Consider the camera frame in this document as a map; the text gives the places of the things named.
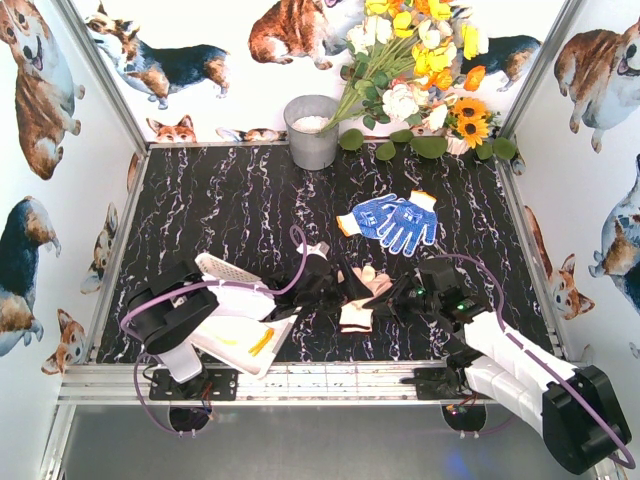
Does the cream glove red cuff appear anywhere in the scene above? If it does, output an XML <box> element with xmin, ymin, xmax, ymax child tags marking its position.
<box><xmin>337</xmin><ymin>265</ymin><xmax>392</xmax><ymax>334</ymax></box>

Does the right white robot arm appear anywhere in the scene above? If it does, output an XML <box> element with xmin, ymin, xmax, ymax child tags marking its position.
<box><xmin>340</xmin><ymin>255</ymin><xmax>636</xmax><ymax>475</ymax></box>

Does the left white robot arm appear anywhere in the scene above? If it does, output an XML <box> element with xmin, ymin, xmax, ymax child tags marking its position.
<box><xmin>120</xmin><ymin>245</ymin><xmax>377</xmax><ymax>400</ymax></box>

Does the white perforated storage basket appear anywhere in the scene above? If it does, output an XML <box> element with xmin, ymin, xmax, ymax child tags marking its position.
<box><xmin>189</xmin><ymin>253</ymin><xmax>300</xmax><ymax>378</ymax></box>

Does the blue dotted glove right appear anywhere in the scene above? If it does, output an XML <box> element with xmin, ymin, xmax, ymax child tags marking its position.
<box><xmin>378</xmin><ymin>190</ymin><xmax>438</xmax><ymax>257</ymax></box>

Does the blue dotted glove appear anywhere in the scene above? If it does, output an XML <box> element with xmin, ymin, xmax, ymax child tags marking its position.
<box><xmin>336</xmin><ymin>193</ymin><xmax>400</xmax><ymax>239</ymax></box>
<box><xmin>378</xmin><ymin>190</ymin><xmax>438</xmax><ymax>257</ymax></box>

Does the blue dotted glove left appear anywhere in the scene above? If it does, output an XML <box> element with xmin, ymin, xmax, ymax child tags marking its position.
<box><xmin>336</xmin><ymin>193</ymin><xmax>400</xmax><ymax>239</ymax></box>

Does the grey metal bucket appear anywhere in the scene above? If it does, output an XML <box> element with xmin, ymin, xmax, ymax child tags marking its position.
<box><xmin>283</xmin><ymin>95</ymin><xmax>339</xmax><ymax>171</ymax></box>

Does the artificial flower bouquet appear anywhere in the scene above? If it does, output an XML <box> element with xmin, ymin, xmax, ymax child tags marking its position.
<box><xmin>322</xmin><ymin>1</ymin><xmax>533</xmax><ymax>161</ymax></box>

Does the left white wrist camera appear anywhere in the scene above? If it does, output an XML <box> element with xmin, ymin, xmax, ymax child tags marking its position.
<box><xmin>296</xmin><ymin>241</ymin><xmax>330</xmax><ymax>260</ymax></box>

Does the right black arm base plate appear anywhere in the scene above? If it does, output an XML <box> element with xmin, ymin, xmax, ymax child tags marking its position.
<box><xmin>400</xmin><ymin>364</ymin><xmax>495</xmax><ymax>402</ymax></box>

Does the aluminium front frame rail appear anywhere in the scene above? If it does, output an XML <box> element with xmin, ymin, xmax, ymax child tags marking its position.
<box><xmin>57</xmin><ymin>361</ymin><xmax>459</xmax><ymax>406</ymax></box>

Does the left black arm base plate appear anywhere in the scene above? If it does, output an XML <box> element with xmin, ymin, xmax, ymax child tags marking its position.
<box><xmin>149</xmin><ymin>367</ymin><xmax>239</xmax><ymax>401</ymax></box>

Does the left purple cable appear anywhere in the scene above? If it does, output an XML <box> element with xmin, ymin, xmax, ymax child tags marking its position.
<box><xmin>119</xmin><ymin>224</ymin><xmax>309</xmax><ymax>437</ymax></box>

